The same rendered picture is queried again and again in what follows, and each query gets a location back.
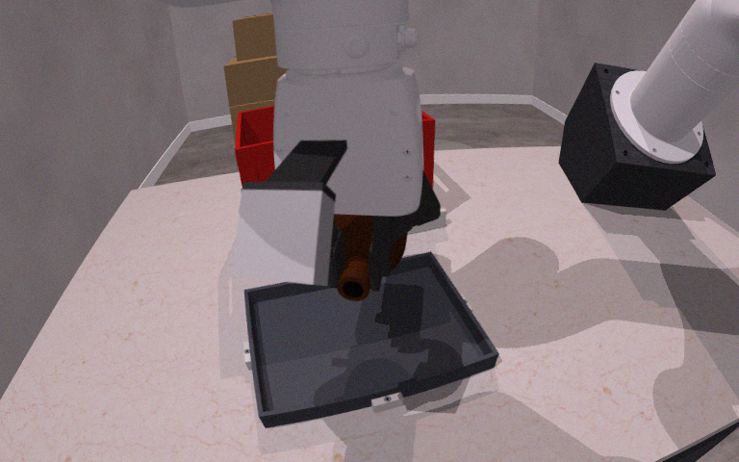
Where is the brown bottle with white label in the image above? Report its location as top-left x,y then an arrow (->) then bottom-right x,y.
335,214 -> 408,301

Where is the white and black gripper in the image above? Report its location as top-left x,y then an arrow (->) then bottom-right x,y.
273,62 -> 441,292

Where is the red open-top crate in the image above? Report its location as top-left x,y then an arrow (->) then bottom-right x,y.
235,106 -> 435,188

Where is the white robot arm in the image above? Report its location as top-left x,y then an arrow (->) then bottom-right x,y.
232,0 -> 739,286

